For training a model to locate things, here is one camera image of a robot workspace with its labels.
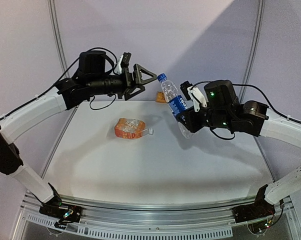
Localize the right aluminium corner post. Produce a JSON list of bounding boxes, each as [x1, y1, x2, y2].
[[240, 0, 266, 88]]

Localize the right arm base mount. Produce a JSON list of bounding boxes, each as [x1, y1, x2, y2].
[[232, 199, 285, 235]]

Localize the clear bottle blue label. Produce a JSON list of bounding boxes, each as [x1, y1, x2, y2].
[[159, 78, 193, 139]]

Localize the aluminium corner post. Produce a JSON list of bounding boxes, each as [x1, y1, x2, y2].
[[47, 0, 68, 76], [240, 0, 266, 88]]

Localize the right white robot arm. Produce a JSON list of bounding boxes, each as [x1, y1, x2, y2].
[[176, 80, 301, 218]]

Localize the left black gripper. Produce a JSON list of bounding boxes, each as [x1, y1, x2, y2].
[[88, 62, 157, 100]]

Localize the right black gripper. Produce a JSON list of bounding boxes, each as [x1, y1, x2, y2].
[[175, 106, 232, 133]]

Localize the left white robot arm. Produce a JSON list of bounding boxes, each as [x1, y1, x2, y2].
[[0, 47, 157, 217]]

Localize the white bottle cap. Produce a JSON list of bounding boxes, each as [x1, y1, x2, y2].
[[148, 128, 154, 135]]

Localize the aluminium front rail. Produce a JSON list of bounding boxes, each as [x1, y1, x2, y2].
[[13, 193, 301, 240]]

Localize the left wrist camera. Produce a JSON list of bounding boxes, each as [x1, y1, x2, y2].
[[113, 52, 132, 75]]

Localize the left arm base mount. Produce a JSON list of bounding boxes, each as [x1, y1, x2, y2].
[[39, 196, 83, 229]]

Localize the blue bottle cap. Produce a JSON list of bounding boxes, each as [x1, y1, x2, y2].
[[157, 73, 167, 83]]

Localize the crushed orange label bottle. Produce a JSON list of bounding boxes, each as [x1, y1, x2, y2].
[[114, 118, 149, 140]]

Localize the left aluminium corner post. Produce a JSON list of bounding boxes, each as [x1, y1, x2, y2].
[[47, 0, 68, 76]]

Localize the small brown bottle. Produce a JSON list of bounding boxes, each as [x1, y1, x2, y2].
[[155, 91, 167, 103]]

